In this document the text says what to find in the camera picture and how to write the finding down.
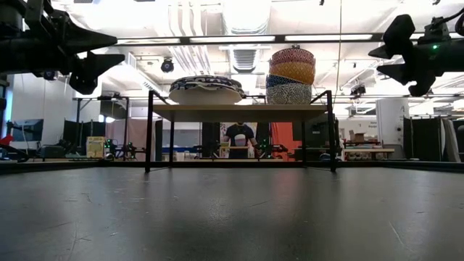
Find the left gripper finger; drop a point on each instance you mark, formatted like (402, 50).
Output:
(90, 67)
(83, 40)

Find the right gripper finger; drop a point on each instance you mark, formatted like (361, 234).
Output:
(417, 81)
(397, 40)

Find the blue white patterned paper plate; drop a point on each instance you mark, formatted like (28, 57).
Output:
(204, 77)
(181, 87)
(204, 97)
(217, 82)

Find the red wave patterned bowl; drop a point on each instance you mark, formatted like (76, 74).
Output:
(291, 56)

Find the orange lattice patterned bowl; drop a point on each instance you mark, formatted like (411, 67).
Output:
(293, 72)

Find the grey floral patterned bowl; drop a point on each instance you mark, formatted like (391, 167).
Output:
(288, 95)

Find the blue lattice patterned bowl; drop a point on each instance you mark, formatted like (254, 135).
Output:
(277, 81)

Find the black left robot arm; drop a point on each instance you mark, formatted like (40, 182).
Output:
(11, 54)

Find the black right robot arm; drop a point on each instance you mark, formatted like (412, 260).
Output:
(456, 54)

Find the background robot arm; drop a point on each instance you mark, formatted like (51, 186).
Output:
(125, 150)
(270, 148)

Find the wooden shelf with black legs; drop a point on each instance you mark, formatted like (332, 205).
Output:
(239, 112)

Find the white cabinet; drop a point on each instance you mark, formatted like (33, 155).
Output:
(391, 119)

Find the black partition panels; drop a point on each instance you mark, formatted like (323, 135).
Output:
(424, 139)

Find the dark background screen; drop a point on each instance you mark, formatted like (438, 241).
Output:
(29, 130)

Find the yellow box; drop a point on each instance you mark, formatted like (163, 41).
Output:
(95, 146)

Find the cardboard box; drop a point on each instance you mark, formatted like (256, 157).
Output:
(359, 137)

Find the red curtain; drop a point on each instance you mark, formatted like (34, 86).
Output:
(286, 137)

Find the person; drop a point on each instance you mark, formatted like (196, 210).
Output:
(239, 130)

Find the wooden background table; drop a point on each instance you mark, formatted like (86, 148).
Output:
(232, 147)

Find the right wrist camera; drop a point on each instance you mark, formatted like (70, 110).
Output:
(433, 30)

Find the black ceiling camera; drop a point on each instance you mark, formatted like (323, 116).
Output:
(358, 90)

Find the black dome camera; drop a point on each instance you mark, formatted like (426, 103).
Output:
(167, 66)

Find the black overhead frame bar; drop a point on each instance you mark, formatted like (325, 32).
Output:
(232, 38)

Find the silver air duct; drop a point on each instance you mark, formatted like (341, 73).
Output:
(246, 14)

